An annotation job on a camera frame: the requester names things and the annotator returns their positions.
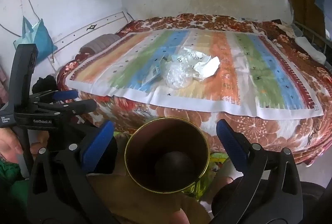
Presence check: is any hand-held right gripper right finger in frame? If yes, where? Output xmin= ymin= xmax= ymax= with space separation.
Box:
xmin=207 ymin=119 xmax=303 ymax=224

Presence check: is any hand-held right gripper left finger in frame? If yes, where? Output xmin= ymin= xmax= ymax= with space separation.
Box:
xmin=27 ymin=120 xmax=116 ymax=224

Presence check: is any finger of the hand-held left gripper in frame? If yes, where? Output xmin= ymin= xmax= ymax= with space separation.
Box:
xmin=34 ymin=99 xmax=97 ymax=117
xmin=28 ymin=90 xmax=79 ymax=108

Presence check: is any dark brown gold-rimmed bin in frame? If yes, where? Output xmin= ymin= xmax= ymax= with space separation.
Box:
xmin=124 ymin=117 xmax=210 ymax=193

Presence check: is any white paper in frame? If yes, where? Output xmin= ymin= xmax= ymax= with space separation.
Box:
xmin=193 ymin=56 xmax=220 ymax=81

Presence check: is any green white cardboard box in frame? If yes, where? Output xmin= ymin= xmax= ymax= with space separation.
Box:
xmin=146 ymin=56 xmax=169 ymax=84

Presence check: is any clear plastic bag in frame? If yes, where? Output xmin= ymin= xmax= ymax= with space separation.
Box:
xmin=162 ymin=58 xmax=194 ymax=89

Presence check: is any cream printed plastic bag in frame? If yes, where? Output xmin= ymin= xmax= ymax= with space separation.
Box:
xmin=178 ymin=47 xmax=208 ymax=69

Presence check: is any person's left hand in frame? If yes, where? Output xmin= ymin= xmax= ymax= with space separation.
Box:
xmin=0 ymin=127 xmax=23 ymax=162

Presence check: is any black cloth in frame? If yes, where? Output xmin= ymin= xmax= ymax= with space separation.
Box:
xmin=32 ymin=75 xmax=57 ymax=93

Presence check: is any green patterned cloth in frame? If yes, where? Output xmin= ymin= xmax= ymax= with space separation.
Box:
xmin=182 ymin=153 xmax=230 ymax=200

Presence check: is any brown floral blanket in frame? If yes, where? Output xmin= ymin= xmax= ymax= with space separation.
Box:
xmin=56 ymin=14 xmax=332 ymax=165

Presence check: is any blue hanging bag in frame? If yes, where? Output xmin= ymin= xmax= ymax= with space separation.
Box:
xmin=13 ymin=16 xmax=58 ymax=63

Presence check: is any grey ribbed pillow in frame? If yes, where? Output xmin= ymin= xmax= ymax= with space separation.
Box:
xmin=79 ymin=34 xmax=121 ymax=54

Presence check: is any white bed headboard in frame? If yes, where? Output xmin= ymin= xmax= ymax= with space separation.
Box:
xmin=50 ymin=11 xmax=134 ymax=58

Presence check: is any striped colourful mat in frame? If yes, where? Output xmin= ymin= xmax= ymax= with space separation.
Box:
xmin=65 ymin=29 xmax=325 ymax=118

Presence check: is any person's mustard trouser leg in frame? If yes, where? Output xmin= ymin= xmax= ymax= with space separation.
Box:
xmin=87 ymin=133 xmax=211 ymax=224

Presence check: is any white towel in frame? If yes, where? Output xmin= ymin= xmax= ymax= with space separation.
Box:
xmin=296 ymin=36 xmax=327 ymax=65

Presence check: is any metal rack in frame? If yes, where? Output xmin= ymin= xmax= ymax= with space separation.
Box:
xmin=293 ymin=20 xmax=332 ymax=69

